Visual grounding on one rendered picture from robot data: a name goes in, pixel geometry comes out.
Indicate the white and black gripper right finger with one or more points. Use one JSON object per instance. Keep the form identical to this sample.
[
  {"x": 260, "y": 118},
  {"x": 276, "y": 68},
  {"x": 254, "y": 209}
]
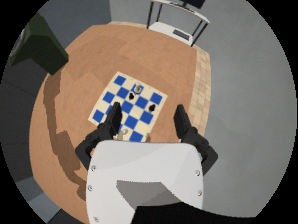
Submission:
[{"x": 189, "y": 134}]

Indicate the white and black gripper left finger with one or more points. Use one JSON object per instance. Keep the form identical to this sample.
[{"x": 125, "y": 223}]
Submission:
[{"x": 105, "y": 131}]

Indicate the black bishop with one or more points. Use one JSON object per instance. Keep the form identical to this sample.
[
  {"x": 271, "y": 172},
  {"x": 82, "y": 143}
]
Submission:
[{"x": 152, "y": 108}]

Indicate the white queen chess piece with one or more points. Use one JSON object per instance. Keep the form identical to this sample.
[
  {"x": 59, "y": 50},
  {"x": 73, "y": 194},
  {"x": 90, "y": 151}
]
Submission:
[{"x": 137, "y": 89}]

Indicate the black pawn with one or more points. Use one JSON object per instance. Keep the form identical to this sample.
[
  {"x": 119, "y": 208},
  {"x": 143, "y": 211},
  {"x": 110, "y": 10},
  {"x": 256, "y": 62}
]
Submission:
[{"x": 131, "y": 96}]

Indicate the blue and white chessboard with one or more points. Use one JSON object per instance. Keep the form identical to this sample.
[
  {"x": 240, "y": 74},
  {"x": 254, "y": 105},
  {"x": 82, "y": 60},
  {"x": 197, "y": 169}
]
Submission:
[{"x": 137, "y": 117}]

